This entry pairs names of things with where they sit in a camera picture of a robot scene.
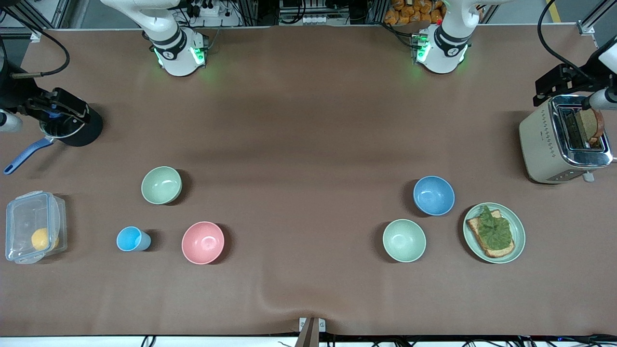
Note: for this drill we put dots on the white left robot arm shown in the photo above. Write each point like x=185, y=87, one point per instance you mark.
x=443, y=53

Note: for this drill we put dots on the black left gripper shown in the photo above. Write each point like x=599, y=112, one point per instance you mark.
x=582, y=78

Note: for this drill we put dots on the pink bowl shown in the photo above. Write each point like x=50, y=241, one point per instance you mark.
x=203, y=243

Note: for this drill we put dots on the light green bowl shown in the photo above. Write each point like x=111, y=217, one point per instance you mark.
x=161, y=185
x=404, y=241

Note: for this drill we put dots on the yellow lemon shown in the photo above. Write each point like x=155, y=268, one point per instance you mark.
x=41, y=238

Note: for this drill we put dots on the light blue cup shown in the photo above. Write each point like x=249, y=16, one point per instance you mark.
x=129, y=239

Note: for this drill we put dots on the clear plastic lidded container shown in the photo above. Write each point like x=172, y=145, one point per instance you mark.
x=24, y=217

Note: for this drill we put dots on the brown bread slice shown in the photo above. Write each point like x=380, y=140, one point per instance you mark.
x=590, y=125

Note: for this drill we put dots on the metal corner bracket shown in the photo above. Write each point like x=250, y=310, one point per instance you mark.
x=35, y=36
x=587, y=28

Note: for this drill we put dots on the blue bowl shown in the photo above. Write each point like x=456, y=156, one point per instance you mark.
x=434, y=195

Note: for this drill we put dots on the glass lid with blue knob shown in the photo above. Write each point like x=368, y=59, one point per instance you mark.
x=62, y=130

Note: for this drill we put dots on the cream and chrome toaster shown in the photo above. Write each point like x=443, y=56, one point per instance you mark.
x=537, y=144

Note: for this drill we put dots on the white power strip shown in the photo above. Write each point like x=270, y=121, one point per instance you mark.
x=209, y=9

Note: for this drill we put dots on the bag of orange snacks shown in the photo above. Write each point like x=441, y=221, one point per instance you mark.
x=409, y=12

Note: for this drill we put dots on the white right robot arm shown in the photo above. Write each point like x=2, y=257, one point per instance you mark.
x=176, y=53

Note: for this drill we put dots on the metal table edge bracket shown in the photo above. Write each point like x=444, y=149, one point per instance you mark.
x=312, y=332

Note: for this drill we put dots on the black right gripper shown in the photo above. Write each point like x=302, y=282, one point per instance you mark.
x=18, y=94

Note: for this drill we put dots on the green lettuce leaf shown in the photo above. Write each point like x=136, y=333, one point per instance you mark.
x=496, y=231

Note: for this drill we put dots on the light green plate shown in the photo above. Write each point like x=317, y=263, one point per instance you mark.
x=519, y=226

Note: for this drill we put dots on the toasted bread slice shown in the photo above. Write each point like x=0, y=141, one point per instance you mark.
x=501, y=251

